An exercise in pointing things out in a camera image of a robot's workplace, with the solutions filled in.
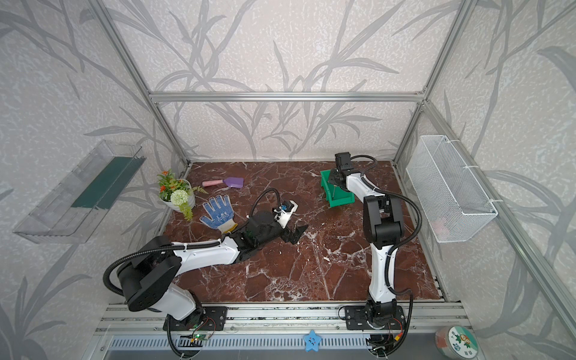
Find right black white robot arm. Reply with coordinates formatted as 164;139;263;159
328;152;422;323

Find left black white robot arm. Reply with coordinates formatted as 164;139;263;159
103;188;308;321

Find green plastic bin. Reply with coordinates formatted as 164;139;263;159
320;170;356;208

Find blue dotted work glove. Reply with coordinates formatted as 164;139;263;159
199;195;238;234

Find white pot artificial flowers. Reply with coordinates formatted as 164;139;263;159
157;169;208;221

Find blue star sticker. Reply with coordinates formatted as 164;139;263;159
303;330;322;353

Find tape roll cartoon label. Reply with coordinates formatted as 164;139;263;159
435;325;479;359

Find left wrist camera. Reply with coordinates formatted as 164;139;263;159
274;200;299;229

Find purple trowel pink handle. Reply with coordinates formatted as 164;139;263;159
202;177;244;188

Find aluminium frame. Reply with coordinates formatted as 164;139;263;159
87;1;575;341

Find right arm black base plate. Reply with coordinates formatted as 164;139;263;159
338;305;406;332

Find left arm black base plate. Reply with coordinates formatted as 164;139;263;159
163;306;228;332

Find white wire mesh basket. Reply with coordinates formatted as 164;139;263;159
406;135;498;243

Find aluminium mounting rail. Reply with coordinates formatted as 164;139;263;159
94;301;472;335

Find clear plastic wall shelf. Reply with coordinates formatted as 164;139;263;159
13;140;146;244

